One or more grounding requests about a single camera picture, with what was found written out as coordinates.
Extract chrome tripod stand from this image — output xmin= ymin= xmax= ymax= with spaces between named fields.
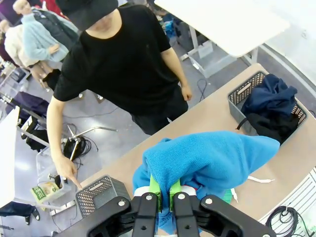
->
xmin=66 ymin=124 xmax=119 ymax=161

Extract mannequin in light blue fleece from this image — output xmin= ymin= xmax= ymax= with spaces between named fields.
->
xmin=13 ymin=0 xmax=70 ymax=63

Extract person right forearm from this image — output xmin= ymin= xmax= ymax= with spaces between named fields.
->
xmin=46 ymin=103 xmax=67 ymax=163

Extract white side table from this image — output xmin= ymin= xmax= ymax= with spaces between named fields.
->
xmin=0 ymin=106 xmax=21 ymax=207

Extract black bag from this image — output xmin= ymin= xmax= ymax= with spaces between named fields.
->
xmin=25 ymin=127 xmax=50 ymax=153

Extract dark jeans with shoes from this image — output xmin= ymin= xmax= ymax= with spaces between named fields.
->
xmin=0 ymin=200 xmax=42 ymax=226

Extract dark purple clothes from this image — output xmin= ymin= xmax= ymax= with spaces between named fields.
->
xmin=9 ymin=90 xmax=50 ymax=119

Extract black cap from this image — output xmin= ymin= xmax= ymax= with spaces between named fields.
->
xmin=55 ymin=0 xmax=119 ymax=32

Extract person in black clothes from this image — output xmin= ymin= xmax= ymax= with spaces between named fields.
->
xmin=53 ymin=0 xmax=190 ymax=136

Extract person left forearm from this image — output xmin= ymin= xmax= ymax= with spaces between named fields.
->
xmin=162 ymin=49 xmax=190 ymax=87

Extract white slatted panel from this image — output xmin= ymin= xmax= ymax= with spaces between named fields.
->
xmin=278 ymin=167 xmax=316 ymax=224

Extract green and white snack bag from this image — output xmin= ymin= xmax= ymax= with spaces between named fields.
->
xmin=30 ymin=181 xmax=60 ymax=204

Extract black garment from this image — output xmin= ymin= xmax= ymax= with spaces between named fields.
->
xmin=236 ymin=112 xmax=301 ymax=146

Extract navy blue garment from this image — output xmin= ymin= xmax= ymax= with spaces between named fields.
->
xmin=241 ymin=73 xmax=299 ymax=119

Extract grey plastic laundry basket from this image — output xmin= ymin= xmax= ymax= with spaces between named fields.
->
xmin=75 ymin=174 xmax=131 ymax=218
xmin=227 ymin=71 xmax=308 ymax=146

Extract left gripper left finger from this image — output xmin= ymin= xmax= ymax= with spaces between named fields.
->
xmin=87 ymin=174 xmax=162 ymax=237

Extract bright blue knit sweater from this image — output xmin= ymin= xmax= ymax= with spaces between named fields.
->
xmin=132 ymin=130 xmax=281 ymax=235

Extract person left hand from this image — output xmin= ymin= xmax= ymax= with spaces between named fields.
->
xmin=181 ymin=83 xmax=193 ymax=101

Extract clear plastic bin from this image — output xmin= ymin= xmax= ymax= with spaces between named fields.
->
xmin=35 ymin=147 xmax=73 ymax=199

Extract mannequin in cream fleece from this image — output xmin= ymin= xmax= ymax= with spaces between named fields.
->
xmin=0 ymin=19 xmax=32 ymax=68

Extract white desk top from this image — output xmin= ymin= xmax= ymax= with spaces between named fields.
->
xmin=154 ymin=0 xmax=291 ymax=58

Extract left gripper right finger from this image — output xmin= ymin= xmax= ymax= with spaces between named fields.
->
xmin=169 ymin=180 xmax=275 ymax=237

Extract black coiled cables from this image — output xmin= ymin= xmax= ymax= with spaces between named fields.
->
xmin=265 ymin=205 xmax=309 ymax=237
xmin=62 ymin=136 xmax=100 ymax=171

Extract pile of blue clothes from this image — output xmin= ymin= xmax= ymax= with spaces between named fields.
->
xmin=159 ymin=12 xmax=194 ymax=48

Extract person right hand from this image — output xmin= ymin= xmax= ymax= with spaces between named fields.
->
xmin=56 ymin=158 xmax=83 ymax=190

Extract white desk leg frame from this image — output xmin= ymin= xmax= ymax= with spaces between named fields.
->
xmin=179 ymin=24 xmax=259 ymax=67

